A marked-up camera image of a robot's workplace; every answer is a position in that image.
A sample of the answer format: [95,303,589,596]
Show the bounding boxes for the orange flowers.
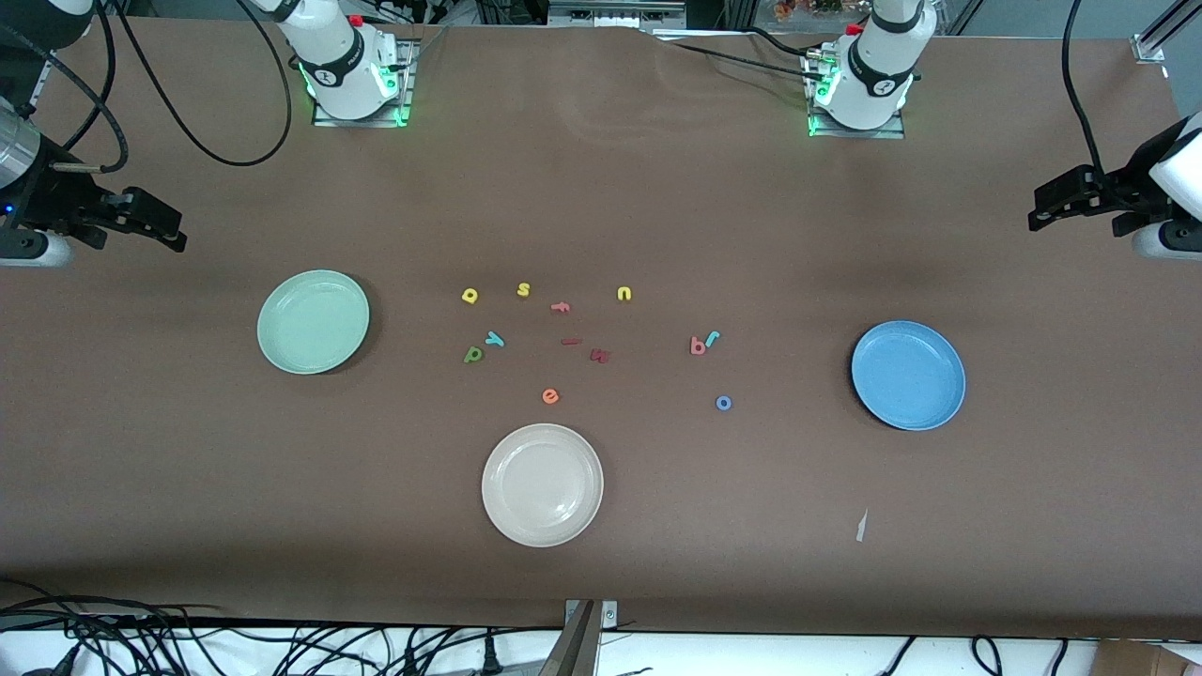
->
[772,0,846,22]

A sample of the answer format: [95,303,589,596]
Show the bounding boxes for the grey metal box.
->
[547,0,688,29]

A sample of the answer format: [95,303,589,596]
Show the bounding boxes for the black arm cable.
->
[0,0,294,176]
[1061,0,1109,179]

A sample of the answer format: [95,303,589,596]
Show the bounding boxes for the beige plate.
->
[481,423,605,548]

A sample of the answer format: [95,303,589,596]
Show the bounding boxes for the black power cable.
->
[648,26,827,90]

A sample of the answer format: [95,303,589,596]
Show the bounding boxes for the cardboard box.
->
[1094,640,1202,676]

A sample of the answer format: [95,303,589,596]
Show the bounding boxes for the tangled black floor cables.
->
[0,580,564,676]

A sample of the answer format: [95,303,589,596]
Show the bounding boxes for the green plate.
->
[256,269,371,376]

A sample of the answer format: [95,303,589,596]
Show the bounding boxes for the aluminium profile beam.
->
[540,599,602,676]

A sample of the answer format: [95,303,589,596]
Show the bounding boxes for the brown table cover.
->
[0,17,1202,641]

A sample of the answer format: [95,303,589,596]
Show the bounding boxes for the blue plate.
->
[851,320,967,432]

